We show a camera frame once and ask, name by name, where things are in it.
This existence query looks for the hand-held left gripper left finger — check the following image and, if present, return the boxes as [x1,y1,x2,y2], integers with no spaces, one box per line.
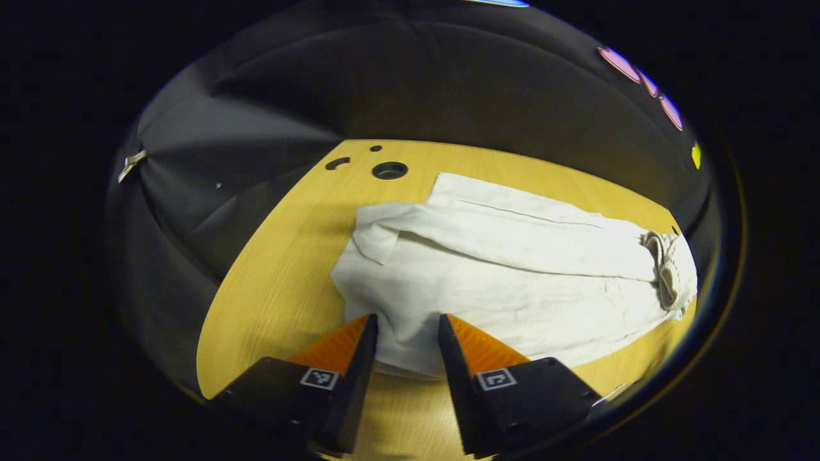
[210,313,379,457]

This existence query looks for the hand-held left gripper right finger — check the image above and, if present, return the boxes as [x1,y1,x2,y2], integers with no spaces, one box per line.
[438,313,604,458]

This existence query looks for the black backdrop cloth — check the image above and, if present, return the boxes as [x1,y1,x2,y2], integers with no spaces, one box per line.
[104,0,713,391]

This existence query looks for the white jeans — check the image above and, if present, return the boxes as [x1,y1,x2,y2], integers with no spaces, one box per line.
[331,172,700,381]

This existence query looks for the silver metal clip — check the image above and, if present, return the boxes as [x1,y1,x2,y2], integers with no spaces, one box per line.
[117,149,149,185]

